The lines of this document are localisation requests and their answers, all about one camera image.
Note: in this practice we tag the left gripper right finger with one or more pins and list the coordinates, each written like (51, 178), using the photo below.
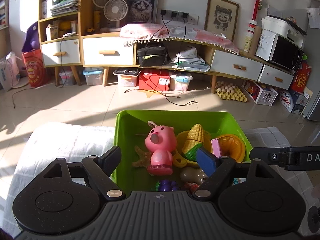
(219, 172)

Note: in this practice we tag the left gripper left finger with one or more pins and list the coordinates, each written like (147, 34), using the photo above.
(99, 170)

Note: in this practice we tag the pink rectangular block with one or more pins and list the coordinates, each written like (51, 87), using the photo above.
(216, 148)

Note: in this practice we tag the caveman figurine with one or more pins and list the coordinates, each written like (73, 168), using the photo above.
(190, 187)

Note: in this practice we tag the purple toy grapes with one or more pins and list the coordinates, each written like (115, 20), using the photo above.
(166, 185)

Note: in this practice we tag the pink pig toy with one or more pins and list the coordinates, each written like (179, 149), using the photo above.
(161, 142)

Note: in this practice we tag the orange toy bowl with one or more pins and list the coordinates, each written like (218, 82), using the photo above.
(232, 146)

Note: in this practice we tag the yellow toy corn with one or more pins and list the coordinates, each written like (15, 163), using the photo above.
(194, 140)

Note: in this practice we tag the grey checked tablecloth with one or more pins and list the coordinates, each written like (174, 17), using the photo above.
(59, 204)

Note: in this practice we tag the yellow toy pot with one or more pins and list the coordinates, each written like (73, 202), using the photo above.
(179, 160)

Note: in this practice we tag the brown toy starfish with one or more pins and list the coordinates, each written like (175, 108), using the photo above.
(144, 158)

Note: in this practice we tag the green plastic bin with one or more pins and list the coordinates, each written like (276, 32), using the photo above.
(132, 129)

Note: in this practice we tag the white toy crate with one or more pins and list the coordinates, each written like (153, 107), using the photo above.
(260, 93)

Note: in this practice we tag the yellow egg tray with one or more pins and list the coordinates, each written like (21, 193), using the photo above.
(229, 91)

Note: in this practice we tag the clear storage box blue lid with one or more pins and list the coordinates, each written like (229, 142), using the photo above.
(93, 76)

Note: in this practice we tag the red storage box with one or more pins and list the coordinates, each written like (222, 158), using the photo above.
(154, 79)

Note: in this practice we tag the black microwave oven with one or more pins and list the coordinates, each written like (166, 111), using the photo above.
(279, 51)

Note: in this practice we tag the black bag on shelf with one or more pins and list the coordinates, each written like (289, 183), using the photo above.
(152, 56)

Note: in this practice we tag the red paper bag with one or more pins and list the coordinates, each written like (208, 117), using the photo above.
(37, 74)

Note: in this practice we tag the white plastic bag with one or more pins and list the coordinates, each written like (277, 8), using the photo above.
(10, 74)

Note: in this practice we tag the wooden tv cabinet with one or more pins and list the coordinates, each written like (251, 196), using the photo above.
(106, 50)

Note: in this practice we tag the pink lace cloth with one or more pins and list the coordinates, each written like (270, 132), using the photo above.
(149, 31)

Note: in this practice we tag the white desk fan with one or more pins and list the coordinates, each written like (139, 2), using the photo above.
(115, 11)

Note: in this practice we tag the cartoon girl picture frame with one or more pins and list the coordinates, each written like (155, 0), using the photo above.
(222, 17)

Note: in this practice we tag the cat picture frame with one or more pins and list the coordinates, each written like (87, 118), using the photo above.
(142, 11)

